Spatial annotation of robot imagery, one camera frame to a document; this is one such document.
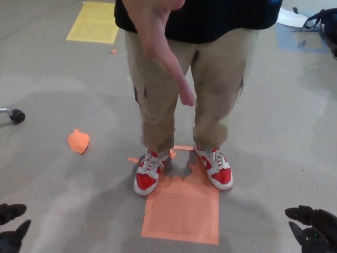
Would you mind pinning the person's bare right hand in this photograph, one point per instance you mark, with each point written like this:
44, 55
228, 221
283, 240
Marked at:
155, 34

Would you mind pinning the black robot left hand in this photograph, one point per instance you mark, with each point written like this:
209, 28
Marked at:
10, 237

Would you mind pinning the small orange tape scrap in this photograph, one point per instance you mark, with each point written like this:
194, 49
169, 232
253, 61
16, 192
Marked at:
113, 51

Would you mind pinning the black shirt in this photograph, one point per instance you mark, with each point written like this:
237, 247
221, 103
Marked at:
210, 18

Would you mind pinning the yellow tape floor square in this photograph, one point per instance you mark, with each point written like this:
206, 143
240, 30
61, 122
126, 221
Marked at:
94, 23

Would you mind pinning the khaki cargo pants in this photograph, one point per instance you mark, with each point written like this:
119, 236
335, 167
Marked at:
218, 79

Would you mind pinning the crumpled orange tape wad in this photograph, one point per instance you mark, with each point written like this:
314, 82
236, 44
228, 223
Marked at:
78, 141

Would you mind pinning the black chair caster wheel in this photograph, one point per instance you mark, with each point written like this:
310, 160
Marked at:
18, 116

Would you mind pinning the short orange tape strip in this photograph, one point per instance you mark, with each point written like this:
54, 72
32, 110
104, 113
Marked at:
133, 160

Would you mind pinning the blue tape floor square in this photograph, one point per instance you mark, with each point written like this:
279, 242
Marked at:
285, 39

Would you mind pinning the white paper sheet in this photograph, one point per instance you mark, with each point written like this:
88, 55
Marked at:
291, 17

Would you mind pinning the red white right sneaker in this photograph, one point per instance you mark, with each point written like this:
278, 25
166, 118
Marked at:
146, 179

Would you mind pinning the red white sneaker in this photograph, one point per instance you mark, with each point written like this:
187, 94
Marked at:
221, 176
146, 179

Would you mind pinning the small grey floor object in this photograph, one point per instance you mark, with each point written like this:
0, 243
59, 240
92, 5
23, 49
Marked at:
301, 44

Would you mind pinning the red white left sneaker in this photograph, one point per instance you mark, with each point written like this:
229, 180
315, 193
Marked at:
221, 176

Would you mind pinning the orange tape floor square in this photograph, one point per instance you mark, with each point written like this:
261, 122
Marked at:
181, 216

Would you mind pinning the dark blue backpack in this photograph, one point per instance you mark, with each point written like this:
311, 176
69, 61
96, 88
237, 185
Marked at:
329, 26

